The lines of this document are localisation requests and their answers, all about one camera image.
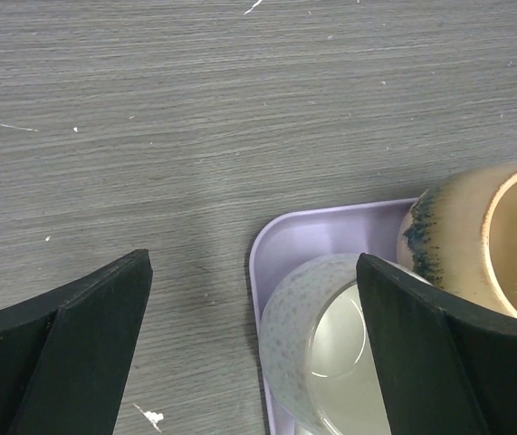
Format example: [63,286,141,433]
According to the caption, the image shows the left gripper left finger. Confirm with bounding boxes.
[0,249,153,434]

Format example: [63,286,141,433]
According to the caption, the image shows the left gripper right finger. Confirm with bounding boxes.
[357,254,517,434]

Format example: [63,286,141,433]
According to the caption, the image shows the white ceramic mug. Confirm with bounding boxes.
[258,254,391,434]

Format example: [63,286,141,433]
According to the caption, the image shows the beige ceramic mug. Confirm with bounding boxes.
[397,163,517,318]

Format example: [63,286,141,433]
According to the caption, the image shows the lilac plastic tray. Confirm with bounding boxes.
[249,199,411,434]

